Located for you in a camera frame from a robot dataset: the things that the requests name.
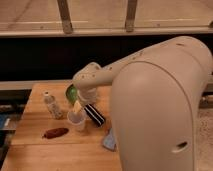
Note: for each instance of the white ceramic cup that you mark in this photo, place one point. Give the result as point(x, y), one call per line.
point(78, 121)

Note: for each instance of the black striped case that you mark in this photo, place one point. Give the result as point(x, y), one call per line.
point(94, 115)

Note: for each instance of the clear plastic bottle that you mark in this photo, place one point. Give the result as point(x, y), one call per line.
point(52, 105)

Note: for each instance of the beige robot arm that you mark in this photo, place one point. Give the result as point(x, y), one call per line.
point(154, 100)

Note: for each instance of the brown sausage toy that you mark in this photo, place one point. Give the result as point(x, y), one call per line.
point(53, 133)

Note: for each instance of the blue sponge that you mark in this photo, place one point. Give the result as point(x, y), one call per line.
point(109, 141)

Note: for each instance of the right metal railing post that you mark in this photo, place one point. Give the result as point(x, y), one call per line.
point(130, 15)

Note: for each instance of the left metal railing post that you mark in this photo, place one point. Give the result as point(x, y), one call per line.
point(65, 16)

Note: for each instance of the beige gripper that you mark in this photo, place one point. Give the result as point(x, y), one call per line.
point(85, 97)

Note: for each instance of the metal railing post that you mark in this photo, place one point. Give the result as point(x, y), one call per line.
point(130, 15)
point(65, 16)

